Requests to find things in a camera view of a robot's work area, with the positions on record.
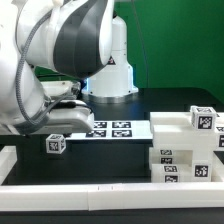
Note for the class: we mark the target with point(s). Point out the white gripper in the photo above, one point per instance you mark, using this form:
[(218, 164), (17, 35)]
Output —
[(68, 116)]

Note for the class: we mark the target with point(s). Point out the white chair back frame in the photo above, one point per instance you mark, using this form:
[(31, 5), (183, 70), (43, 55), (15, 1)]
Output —
[(173, 130)]

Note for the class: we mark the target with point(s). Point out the white chair seat part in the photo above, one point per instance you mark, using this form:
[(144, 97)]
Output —
[(191, 170)]

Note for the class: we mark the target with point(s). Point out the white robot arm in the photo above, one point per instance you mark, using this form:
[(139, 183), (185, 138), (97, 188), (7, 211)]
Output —
[(52, 50)]

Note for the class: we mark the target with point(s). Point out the white marker sheet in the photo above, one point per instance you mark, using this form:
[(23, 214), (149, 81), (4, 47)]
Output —
[(116, 130)]

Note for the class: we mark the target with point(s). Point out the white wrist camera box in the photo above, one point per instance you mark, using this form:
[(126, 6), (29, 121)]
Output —
[(56, 89)]

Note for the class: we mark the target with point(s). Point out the white workspace border frame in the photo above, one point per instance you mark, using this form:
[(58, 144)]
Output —
[(107, 196)]

